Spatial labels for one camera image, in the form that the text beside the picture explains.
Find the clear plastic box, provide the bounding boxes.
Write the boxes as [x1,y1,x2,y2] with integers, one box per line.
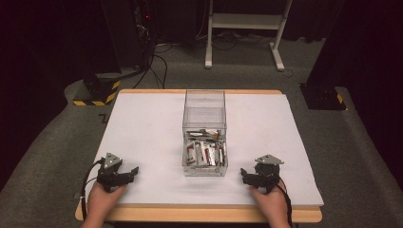
[182,88,229,178]

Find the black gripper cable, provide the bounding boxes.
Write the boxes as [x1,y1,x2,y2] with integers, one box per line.
[80,159,106,220]
[275,177,294,228]

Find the black floor cables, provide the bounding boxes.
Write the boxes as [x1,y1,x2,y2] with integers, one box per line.
[132,39,174,90]

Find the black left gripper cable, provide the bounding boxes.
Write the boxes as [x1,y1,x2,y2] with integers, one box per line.
[80,159,106,220]

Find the white table mat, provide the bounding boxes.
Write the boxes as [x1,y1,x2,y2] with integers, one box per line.
[86,91,325,207]

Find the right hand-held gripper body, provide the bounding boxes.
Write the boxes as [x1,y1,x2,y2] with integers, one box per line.
[251,154,285,194]

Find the person's left hand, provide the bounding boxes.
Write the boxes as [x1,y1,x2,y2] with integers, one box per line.
[86,181,128,223]

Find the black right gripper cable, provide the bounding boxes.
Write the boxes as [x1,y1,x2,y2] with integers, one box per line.
[275,177,294,228]

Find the white metal stand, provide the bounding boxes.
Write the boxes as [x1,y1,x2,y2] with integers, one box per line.
[204,0,295,72]

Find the black yellow striped stand base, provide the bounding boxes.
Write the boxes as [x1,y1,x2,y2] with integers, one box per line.
[72,72,123,107]

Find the person's right hand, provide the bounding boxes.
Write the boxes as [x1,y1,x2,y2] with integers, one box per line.
[248,180,289,224]

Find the pile of red white packets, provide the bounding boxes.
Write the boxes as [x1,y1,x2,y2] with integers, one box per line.
[184,127,228,168]

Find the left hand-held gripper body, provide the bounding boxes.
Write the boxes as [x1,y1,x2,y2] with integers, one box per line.
[96,152,127,193]

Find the wooden table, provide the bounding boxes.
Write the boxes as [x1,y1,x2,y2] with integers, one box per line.
[74,88,324,224]

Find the dark equipment rack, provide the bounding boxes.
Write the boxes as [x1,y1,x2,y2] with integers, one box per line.
[100,0,198,69]

